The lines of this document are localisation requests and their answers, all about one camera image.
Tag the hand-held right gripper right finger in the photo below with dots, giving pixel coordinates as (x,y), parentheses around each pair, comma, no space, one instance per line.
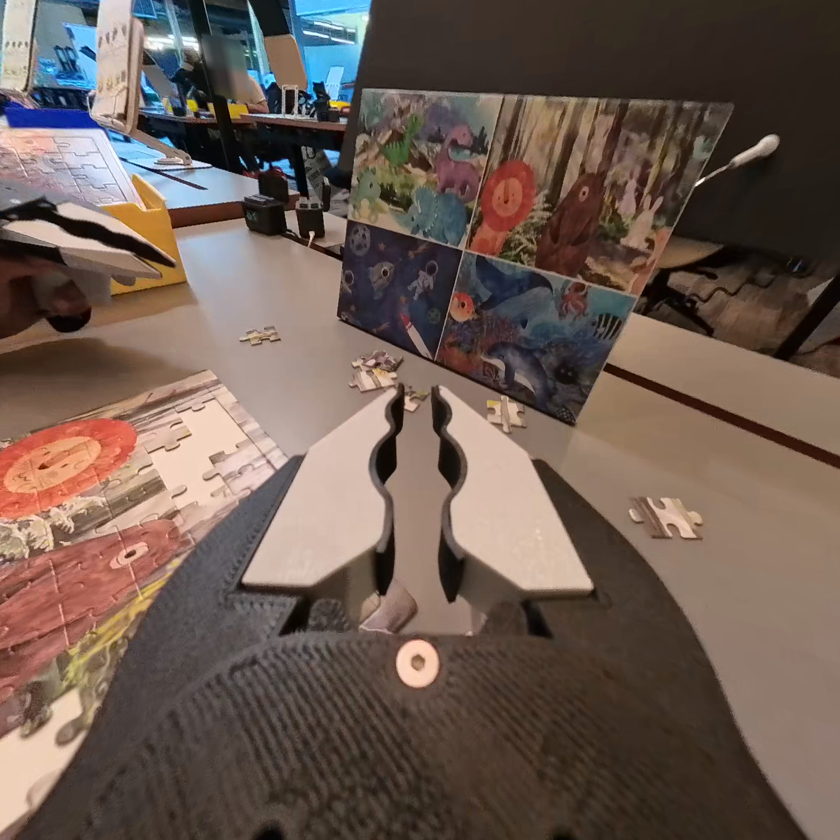
(518,525)

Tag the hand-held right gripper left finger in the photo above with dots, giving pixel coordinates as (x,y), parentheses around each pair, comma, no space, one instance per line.
(315,518)

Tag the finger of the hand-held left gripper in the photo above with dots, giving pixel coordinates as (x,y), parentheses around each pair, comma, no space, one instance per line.
(29,210)
(79,256)

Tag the partly assembled jigsaw puzzle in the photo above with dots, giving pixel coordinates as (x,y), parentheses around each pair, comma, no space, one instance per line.
(79,558)

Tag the person's left hand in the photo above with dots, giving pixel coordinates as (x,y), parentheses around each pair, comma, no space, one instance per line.
(19,289)

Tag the pale jigsaw puzzle board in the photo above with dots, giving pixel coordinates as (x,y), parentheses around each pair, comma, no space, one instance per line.
(65,164)

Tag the yellow plastic bin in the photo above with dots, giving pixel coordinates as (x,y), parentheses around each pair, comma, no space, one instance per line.
(154,229)

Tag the blue plastic bin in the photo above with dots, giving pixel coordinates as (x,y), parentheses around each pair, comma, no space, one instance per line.
(39,117)

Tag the yellow grey jigsaw piece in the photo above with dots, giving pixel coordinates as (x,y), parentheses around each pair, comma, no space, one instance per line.
(506,415)

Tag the grey white jigsaw piece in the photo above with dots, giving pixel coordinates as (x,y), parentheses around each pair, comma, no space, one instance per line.
(394,607)

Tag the purple white jigsaw piece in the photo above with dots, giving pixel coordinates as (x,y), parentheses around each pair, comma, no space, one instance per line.
(666,518)

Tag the striped grey yellow jigsaw pieces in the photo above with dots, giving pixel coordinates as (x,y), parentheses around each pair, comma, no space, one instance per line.
(374,380)

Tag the green white jigsaw piece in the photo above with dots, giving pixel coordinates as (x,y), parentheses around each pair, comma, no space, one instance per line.
(417,399)

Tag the purple green jigsaw piece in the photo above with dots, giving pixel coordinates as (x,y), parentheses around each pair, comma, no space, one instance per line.
(380,361)

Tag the black charger with display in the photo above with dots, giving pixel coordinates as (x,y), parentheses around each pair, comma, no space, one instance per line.
(262,216)

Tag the yellow green jigsaw piece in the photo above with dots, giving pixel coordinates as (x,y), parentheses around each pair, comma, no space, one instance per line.
(261,336)

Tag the black battery box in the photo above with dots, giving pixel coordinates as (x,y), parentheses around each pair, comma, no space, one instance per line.
(272,184)

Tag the black power adapter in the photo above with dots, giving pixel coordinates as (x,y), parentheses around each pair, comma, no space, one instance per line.
(310,216)

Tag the illustrated puzzle reference board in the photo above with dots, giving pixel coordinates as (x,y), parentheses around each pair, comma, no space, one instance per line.
(525,229)

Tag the black table leg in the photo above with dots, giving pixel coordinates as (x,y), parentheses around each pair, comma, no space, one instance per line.
(810,315)

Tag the black partition panel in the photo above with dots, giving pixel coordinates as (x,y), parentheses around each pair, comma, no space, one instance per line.
(590,46)

